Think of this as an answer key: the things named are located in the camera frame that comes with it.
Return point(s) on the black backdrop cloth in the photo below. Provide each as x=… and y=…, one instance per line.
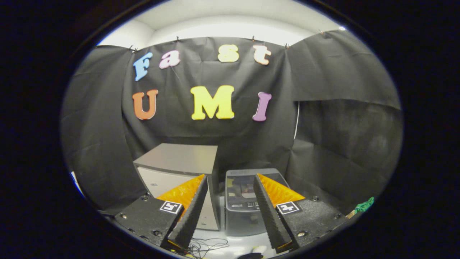
x=323, y=126

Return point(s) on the grey washing machine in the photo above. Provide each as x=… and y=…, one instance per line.
x=244, y=223

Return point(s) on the green crumpled object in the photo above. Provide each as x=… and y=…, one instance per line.
x=364, y=206

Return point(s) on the grey metal cabinet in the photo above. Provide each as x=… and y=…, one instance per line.
x=172, y=158

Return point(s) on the dark washing machine lid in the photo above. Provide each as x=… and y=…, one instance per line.
x=244, y=180

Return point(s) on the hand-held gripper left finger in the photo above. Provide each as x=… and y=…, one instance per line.
x=192, y=216

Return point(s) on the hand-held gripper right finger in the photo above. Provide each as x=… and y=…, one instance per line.
x=273, y=219

